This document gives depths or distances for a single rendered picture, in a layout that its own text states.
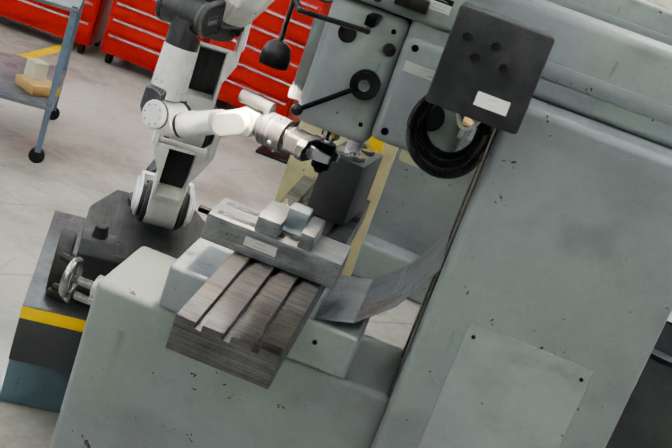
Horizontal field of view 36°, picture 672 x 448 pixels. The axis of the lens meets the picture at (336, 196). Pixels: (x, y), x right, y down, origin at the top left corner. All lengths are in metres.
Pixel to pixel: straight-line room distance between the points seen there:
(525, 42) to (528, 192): 0.37
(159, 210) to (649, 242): 1.67
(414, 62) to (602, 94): 0.42
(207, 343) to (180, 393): 0.56
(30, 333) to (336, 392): 1.09
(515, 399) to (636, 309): 0.35
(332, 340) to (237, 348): 0.44
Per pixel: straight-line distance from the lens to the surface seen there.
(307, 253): 2.48
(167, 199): 3.35
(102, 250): 3.22
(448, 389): 2.45
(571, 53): 2.35
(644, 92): 2.38
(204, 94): 3.21
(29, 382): 3.46
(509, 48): 2.09
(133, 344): 2.68
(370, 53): 2.39
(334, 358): 2.53
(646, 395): 4.09
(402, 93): 2.37
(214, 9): 2.74
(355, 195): 2.93
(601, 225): 2.31
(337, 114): 2.42
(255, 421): 2.66
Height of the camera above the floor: 1.91
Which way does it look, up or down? 17 degrees down
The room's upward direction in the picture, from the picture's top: 20 degrees clockwise
